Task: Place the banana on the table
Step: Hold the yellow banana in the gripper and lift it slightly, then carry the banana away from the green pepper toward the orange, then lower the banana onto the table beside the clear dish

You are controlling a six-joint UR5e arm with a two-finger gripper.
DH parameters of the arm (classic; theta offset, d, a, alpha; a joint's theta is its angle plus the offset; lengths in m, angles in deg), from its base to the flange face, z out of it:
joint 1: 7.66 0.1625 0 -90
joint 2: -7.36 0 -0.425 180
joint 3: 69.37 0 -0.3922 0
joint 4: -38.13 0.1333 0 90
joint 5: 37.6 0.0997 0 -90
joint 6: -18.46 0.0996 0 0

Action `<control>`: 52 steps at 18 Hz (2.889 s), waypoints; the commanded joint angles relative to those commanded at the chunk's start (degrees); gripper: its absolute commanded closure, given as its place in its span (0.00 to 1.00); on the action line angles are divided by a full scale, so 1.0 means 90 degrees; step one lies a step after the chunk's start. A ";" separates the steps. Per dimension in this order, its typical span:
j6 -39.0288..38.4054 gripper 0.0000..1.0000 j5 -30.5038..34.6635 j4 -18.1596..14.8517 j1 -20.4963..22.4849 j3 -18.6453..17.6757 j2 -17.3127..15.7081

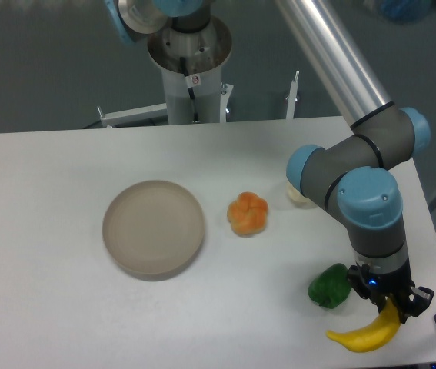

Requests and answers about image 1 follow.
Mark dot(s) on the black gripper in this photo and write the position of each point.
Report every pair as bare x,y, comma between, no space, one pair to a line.
409,300

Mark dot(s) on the beige round plate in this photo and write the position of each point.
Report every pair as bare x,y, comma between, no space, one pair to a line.
154,230

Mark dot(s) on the white metal bracket right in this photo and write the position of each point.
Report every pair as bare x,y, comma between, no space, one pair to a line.
292,98

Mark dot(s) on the white metal bracket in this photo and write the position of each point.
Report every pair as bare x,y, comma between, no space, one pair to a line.
132,117
292,98

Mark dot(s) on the white round object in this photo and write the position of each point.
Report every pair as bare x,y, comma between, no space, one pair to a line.
297,198

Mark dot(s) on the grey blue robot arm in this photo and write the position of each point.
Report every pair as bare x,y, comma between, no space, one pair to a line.
352,180

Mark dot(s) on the white metal bracket left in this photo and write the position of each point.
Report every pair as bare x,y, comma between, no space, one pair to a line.
132,117

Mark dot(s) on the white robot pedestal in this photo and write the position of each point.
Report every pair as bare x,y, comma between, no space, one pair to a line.
190,65

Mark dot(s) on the yellow banana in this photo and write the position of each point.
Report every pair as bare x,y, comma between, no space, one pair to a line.
373,336

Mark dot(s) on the orange bread roll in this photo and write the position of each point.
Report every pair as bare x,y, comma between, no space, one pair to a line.
248,214

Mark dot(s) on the green bell pepper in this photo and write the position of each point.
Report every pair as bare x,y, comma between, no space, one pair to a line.
331,287

